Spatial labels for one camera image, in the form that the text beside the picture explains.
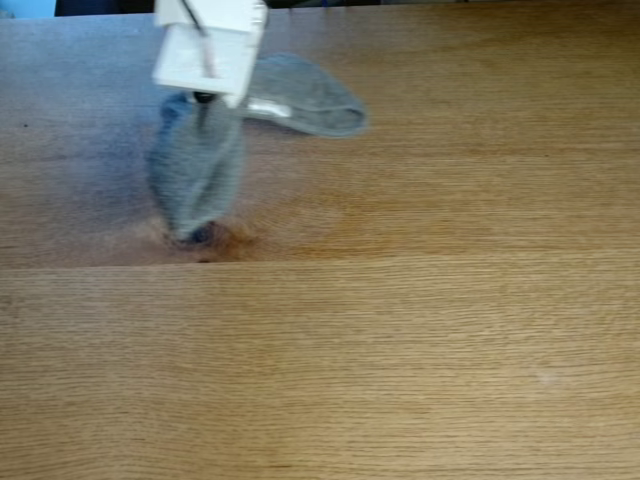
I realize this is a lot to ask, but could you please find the light blue background object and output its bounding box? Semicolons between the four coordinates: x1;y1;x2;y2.
0;0;57;21

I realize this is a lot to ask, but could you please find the dark thin cable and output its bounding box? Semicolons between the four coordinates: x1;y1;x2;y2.
180;0;219;79

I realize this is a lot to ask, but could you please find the grey terry cleaning cloth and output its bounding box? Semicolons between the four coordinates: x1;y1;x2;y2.
146;52;370;247

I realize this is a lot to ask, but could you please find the dark background furniture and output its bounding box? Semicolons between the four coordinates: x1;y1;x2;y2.
54;0;157;17

